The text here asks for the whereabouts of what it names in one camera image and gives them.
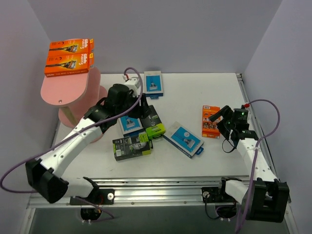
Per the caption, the orange Gillette Fusion box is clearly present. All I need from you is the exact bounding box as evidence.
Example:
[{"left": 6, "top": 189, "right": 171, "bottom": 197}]
[
  {"left": 201, "top": 105, "right": 221, "bottom": 139},
  {"left": 44, "top": 53, "right": 94, "bottom": 77}
]

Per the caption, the blue Harry's razor box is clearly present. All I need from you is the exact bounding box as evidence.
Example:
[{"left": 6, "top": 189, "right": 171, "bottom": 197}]
[{"left": 118, "top": 116, "right": 144, "bottom": 137}]

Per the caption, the black green Gillette Labs box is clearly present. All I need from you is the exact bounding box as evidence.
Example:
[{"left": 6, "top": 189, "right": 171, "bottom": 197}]
[{"left": 140, "top": 105, "right": 166, "bottom": 140}]

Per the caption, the orange Gillette Fusion5 razor box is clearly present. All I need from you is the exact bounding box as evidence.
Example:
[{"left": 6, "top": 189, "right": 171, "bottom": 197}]
[{"left": 48, "top": 38, "right": 95, "bottom": 56}]

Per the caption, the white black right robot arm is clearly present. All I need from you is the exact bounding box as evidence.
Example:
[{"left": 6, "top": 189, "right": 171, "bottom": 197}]
[{"left": 209, "top": 103, "right": 290, "bottom": 223}]

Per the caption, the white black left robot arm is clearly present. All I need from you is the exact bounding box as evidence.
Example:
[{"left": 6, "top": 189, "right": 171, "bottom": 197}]
[{"left": 25, "top": 84, "right": 150, "bottom": 204}]

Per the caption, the pink three-tier wooden shelf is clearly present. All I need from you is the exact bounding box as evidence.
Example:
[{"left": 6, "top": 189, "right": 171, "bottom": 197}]
[{"left": 40, "top": 65, "right": 107, "bottom": 128}]

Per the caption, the blue Harry's box far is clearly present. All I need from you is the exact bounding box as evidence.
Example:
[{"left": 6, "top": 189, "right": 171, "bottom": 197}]
[{"left": 144, "top": 71, "right": 164, "bottom": 99}]

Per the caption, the blue Harry's box tilted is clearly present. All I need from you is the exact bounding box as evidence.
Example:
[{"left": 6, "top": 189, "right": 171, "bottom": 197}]
[{"left": 163, "top": 121, "right": 204, "bottom": 158}]

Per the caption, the black green Gillette box flat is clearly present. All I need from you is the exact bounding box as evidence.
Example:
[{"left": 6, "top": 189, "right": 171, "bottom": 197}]
[{"left": 112, "top": 132, "right": 153, "bottom": 161}]

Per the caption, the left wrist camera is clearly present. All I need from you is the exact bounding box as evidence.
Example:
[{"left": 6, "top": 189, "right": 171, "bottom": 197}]
[{"left": 122, "top": 75, "right": 141, "bottom": 92}]

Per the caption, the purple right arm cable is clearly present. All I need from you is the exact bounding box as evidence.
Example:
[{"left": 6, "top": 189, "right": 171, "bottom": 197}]
[{"left": 234, "top": 98, "right": 281, "bottom": 234}]

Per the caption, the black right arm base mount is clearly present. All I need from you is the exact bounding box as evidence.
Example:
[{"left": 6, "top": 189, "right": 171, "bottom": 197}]
[{"left": 201, "top": 177, "right": 242, "bottom": 203}]

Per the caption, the aluminium mounting rail frame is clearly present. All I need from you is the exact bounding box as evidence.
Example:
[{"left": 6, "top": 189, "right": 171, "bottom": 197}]
[{"left": 19, "top": 73, "right": 299, "bottom": 234}]

